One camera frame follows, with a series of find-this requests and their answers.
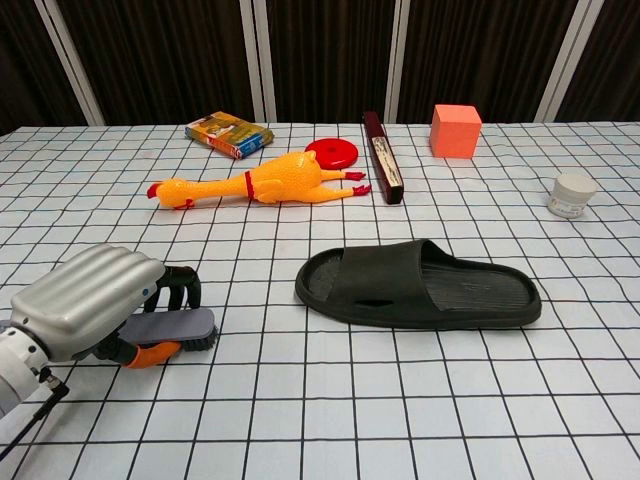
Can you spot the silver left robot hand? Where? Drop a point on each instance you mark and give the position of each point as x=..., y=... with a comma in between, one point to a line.
x=85, y=295

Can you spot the grey scrub brush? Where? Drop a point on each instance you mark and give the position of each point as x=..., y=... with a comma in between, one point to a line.
x=185, y=322

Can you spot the black rubber slipper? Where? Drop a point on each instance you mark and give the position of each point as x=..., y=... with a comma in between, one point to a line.
x=385, y=270

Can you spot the colourful printed cardboard box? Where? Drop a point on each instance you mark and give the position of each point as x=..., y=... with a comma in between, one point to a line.
x=225, y=132

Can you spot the yellow rubber chicken toy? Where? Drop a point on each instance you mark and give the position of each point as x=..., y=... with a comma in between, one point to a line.
x=290, y=175

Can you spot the white black-grid tablecloth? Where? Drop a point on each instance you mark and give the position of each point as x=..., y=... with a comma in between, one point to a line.
x=300, y=400

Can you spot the dark white-framed folding screen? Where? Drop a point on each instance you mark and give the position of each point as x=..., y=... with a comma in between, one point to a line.
x=165, y=55

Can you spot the red plastic disc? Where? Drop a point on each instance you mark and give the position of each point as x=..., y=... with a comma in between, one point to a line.
x=341, y=150

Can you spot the long dark red box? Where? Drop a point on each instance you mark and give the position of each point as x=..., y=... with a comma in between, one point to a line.
x=385, y=160

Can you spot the orange foam cube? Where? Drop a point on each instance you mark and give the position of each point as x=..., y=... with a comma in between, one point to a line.
x=452, y=137

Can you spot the small white jar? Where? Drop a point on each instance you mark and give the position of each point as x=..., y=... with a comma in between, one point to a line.
x=570, y=197

